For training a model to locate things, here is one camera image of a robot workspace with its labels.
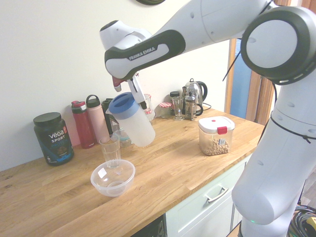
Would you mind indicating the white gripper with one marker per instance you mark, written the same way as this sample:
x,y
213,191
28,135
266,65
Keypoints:
x,y
136,86

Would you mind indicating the translucent pitcher with blue lid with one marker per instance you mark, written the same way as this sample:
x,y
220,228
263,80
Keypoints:
x,y
134,121

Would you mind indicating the clear faceted drinking glass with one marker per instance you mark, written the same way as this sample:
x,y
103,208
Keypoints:
x,y
110,153

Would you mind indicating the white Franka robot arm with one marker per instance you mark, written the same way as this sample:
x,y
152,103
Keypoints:
x,y
266,123

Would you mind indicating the pink water bottle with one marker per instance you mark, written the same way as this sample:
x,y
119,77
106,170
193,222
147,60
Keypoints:
x,y
97,118

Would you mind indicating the red water bottle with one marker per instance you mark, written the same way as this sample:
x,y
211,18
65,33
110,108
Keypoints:
x,y
82,126

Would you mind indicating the tall jar with gingham lid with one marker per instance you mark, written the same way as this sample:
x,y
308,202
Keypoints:
x,y
148,97

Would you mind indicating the short jar with gingham lid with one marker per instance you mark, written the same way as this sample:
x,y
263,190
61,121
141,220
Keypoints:
x,y
150,116

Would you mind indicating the small jar with gingham lid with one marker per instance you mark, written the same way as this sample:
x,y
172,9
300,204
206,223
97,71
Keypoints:
x,y
166,110

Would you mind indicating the jar with black lid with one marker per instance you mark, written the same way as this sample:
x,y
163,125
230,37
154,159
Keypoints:
x,y
174,94

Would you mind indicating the clear glass mug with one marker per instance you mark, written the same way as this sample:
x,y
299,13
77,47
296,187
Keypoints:
x,y
178,108

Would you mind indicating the clear container with black lid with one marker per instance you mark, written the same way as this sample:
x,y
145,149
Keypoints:
x,y
108,116

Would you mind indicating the glass container with teal lid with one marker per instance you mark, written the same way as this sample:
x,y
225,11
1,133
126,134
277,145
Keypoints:
x,y
123,138

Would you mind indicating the glass French press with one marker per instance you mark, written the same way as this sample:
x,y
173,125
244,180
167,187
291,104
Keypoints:
x,y
192,103

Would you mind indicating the stainless steel electric kettle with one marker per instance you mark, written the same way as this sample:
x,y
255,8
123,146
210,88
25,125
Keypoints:
x,y
200,90

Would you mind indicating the cereal container with white lid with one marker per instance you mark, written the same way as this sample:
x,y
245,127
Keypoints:
x,y
216,138

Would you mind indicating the clear plastic bowl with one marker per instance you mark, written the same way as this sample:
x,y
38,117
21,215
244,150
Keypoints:
x,y
112,176

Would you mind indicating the black Vega protein tub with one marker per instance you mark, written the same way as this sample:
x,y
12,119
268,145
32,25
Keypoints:
x,y
53,140

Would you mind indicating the dishwasher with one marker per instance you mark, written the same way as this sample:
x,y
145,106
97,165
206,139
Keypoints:
x,y
158,227

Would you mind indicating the pale green cabinet drawer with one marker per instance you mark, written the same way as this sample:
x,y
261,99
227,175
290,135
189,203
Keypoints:
x,y
205,214

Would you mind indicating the red wrist mount adapter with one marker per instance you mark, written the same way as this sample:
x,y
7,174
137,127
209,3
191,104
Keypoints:
x,y
117,82

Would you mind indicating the black round wall object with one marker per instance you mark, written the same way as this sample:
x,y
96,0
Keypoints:
x,y
149,1

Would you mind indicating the wooden door frame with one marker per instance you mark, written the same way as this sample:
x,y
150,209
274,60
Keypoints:
x,y
258,98

